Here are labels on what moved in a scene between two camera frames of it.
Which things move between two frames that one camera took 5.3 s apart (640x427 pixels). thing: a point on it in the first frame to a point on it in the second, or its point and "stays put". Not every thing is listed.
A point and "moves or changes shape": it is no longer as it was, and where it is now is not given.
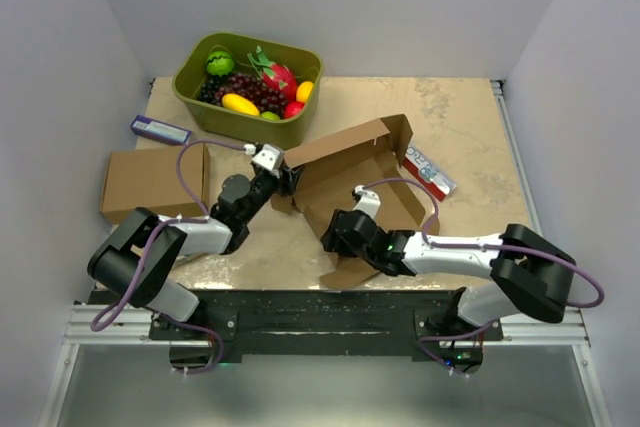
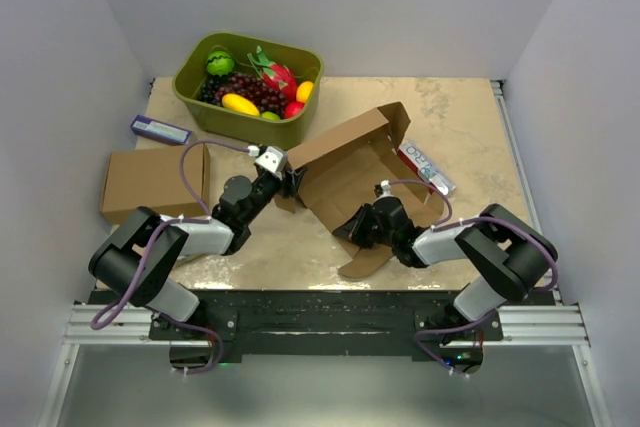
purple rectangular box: [160, 130] stays put
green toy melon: [219, 63] stays put
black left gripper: [288, 184] to [289, 187]
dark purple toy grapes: [264, 98] stays put
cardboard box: [331, 171] moves or changes shape
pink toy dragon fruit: [276, 76] stays put
